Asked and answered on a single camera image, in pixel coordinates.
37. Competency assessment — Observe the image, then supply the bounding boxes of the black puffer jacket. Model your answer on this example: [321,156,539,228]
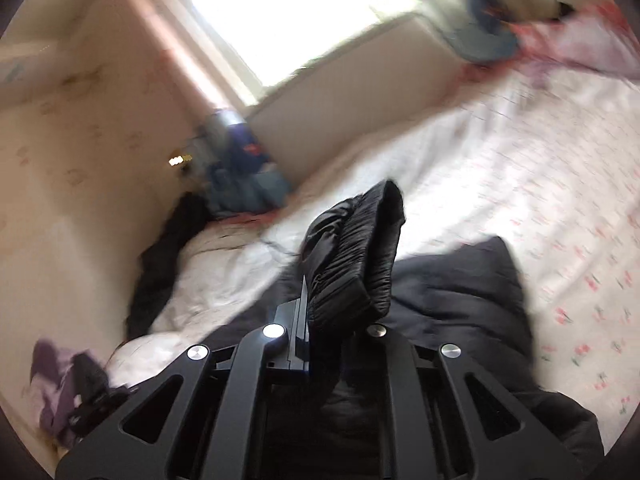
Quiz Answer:
[219,178,606,480]

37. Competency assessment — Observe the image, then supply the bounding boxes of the purple and lilac clothes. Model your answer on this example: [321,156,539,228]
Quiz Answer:
[28,339,131,450]

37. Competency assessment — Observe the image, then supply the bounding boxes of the blue cartoon curtain left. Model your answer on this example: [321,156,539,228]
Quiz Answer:
[188,110,291,217]

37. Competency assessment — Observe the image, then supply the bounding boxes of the cherry print bed sheet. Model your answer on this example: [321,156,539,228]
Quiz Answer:
[278,58,640,456]

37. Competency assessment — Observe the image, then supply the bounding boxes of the window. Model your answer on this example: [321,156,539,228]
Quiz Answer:
[186,0,416,103]

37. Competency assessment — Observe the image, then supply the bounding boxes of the pink floral pillow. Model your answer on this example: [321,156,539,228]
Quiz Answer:
[510,0,639,80]

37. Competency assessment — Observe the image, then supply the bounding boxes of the black garment by wall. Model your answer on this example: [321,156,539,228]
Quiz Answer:
[125,192,214,341]

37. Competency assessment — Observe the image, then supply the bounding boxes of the wall power socket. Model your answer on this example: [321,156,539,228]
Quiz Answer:
[168,151,193,168]

